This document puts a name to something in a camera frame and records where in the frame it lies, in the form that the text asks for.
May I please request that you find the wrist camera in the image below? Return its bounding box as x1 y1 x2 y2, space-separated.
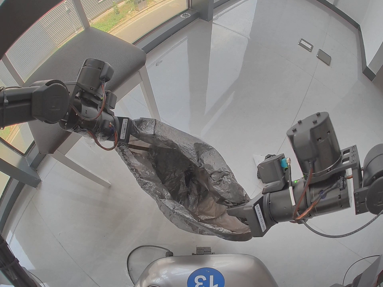
103 90 118 114
257 153 293 195

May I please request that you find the black plastic bag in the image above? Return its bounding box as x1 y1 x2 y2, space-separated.
115 117 255 242

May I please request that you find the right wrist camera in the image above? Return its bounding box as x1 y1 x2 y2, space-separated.
257 153 293 195

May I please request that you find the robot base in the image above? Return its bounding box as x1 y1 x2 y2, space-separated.
132 245 283 287

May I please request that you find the grey chair with white legs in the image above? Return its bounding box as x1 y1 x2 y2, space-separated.
0 0 162 189

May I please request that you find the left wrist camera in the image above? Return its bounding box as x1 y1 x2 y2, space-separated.
103 90 118 114

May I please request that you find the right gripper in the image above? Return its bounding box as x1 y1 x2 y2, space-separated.
227 188 300 239

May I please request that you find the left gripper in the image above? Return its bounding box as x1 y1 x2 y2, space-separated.
100 114 134 145

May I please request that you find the black cable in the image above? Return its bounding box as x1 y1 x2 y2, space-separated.
126 245 175 284
302 215 383 238

